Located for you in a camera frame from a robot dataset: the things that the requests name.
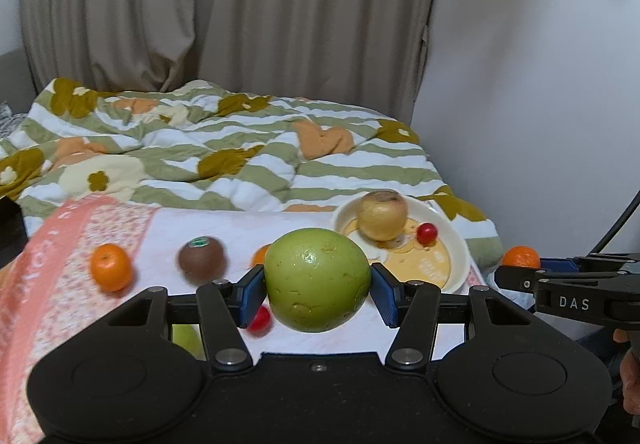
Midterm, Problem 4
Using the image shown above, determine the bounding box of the red cherry tomato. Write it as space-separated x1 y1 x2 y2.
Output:
416 222 438 247
247 305 272 334

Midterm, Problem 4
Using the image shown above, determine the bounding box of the green apple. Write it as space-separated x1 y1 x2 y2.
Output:
171 324 205 360
264 227 371 332

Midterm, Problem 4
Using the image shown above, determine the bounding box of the brown kiwi with sticker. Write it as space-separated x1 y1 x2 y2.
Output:
177 236 227 286

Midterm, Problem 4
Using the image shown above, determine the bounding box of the large orange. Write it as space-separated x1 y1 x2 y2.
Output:
250 244 270 266

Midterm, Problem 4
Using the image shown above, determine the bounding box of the small mandarin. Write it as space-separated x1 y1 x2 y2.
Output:
501 246 541 270

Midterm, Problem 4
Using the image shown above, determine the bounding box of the large yellowish red apple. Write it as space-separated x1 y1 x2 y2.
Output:
357 190 408 242

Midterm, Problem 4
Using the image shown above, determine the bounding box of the medium orange mandarin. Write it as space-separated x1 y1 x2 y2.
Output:
90 244 134 292

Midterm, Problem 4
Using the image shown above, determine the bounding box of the person's right hand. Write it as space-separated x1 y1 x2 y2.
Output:
620 350 640 416

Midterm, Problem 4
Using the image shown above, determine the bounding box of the cream bowl with bear print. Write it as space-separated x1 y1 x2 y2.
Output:
332 193 474 294

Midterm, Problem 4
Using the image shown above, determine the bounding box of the green striped floral blanket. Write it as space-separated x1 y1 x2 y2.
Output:
1 78 503 268

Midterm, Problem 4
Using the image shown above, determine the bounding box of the grey sofa backrest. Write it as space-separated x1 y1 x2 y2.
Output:
0 48 38 114

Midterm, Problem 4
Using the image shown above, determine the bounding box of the beige curtain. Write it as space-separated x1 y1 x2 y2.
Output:
21 0 433 121

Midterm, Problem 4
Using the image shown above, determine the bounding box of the black cable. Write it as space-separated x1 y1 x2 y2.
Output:
591 188 640 256

